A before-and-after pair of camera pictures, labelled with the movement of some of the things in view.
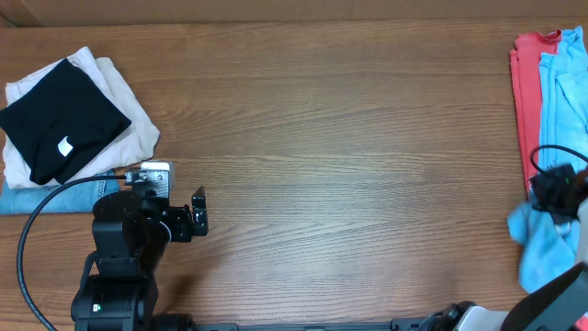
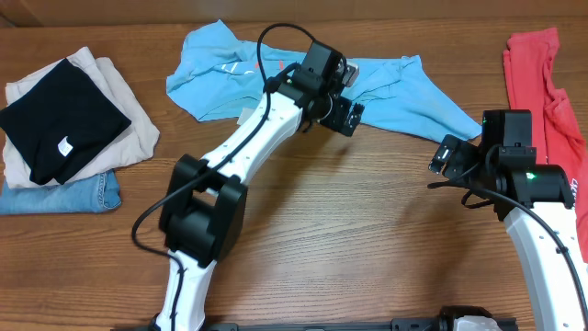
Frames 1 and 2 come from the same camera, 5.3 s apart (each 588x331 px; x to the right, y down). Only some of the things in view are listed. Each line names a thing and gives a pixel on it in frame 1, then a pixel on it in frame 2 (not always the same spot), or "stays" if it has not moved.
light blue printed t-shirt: (548, 251) → (213, 76)
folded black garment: (61, 120) stays
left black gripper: (184, 227) → (335, 117)
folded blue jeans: (75, 199) stays
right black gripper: (537, 187) → (461, 154)
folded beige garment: (138, 142) stays
